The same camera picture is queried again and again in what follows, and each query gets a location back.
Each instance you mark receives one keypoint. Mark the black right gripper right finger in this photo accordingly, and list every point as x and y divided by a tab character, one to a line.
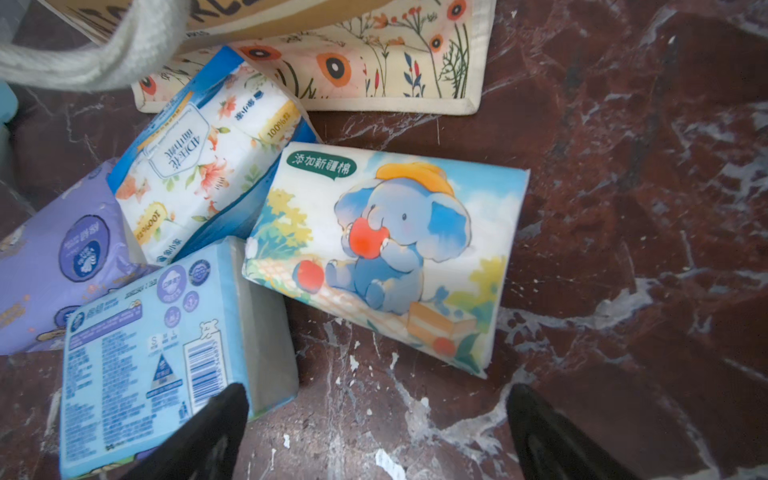
550	446

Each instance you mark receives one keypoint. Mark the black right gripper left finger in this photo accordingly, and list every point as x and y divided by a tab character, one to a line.
205	447

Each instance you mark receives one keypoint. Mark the light blue tissue pack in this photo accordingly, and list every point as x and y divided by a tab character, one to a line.
143	360

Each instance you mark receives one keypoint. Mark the purple tissue pack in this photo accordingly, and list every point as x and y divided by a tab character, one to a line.
72	252

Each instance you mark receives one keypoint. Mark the cream floral canvas bag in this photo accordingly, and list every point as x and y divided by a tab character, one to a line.
392	56

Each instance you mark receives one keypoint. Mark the elephant print tissue pack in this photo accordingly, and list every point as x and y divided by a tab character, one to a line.
414	248

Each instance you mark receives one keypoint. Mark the floral blue tissue pack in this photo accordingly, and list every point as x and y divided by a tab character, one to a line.
202	168

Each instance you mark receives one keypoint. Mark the light blue toy spatula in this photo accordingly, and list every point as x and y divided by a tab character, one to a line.
8	103

